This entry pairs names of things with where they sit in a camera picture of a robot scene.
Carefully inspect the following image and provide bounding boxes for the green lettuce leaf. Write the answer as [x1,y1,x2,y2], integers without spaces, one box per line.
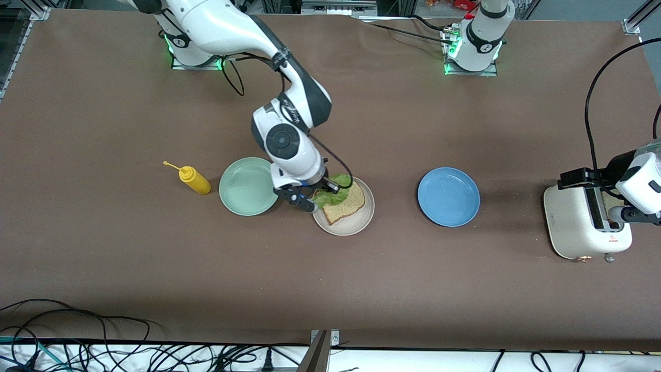
[311,174,353,210]

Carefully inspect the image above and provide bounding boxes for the brown bread slice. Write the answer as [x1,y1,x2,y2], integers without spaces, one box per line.
[602,191,626,230]
[323,178,366,226]

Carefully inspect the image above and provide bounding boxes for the beige plate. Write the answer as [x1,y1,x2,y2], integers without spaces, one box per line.
[311,175,375,237]

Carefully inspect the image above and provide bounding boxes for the mint green plate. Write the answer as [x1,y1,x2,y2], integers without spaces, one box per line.
[219,157,282,216]

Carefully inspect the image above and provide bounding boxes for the blue plate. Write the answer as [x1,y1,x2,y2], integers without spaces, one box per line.
[417,167,481,227]

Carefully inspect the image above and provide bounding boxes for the white toaster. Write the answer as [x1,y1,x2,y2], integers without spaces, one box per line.
[543,173,633,264]

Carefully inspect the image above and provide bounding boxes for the yellow mustard squeeze bottle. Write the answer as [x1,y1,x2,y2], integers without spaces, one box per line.
[163,161,212,195]

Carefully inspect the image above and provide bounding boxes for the silver metal device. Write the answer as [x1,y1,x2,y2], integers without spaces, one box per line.
[301,0,379,17]

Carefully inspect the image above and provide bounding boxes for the white ledge board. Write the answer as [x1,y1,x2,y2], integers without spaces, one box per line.
[0,338,661,372]

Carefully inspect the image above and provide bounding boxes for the red snack packets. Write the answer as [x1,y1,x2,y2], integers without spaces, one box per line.
[426,0,478,12]

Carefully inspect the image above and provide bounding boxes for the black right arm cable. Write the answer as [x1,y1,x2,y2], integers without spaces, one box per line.
[221,49,355,193]

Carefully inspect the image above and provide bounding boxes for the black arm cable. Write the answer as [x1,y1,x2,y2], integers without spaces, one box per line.
[221,49,355,193]
[585,37,661,199]

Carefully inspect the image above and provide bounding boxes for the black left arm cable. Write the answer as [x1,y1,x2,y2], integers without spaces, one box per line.
[585,37,661,199]

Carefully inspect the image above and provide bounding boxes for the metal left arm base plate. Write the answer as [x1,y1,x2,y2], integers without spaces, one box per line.
[443,28,499,77]

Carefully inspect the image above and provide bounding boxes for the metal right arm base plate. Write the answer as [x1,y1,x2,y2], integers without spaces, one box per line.
[170,49,229,71]

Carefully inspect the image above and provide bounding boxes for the aluminium frame profile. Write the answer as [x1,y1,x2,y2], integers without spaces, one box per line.
[0,0,52,101]
[622,0,661,36]

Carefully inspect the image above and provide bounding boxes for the aluminium bracket profile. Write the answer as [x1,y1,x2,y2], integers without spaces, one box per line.
[297,329,341,372]

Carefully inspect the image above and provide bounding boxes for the black base cable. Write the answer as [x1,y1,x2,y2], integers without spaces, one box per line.
[411,14,447,33]
[361,20,455,46]

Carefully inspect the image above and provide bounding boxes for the black looping floor cable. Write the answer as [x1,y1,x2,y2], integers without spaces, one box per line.
[0,298,151,357]

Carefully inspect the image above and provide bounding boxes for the teal cable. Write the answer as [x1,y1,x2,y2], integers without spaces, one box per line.
[0,336,70,370]

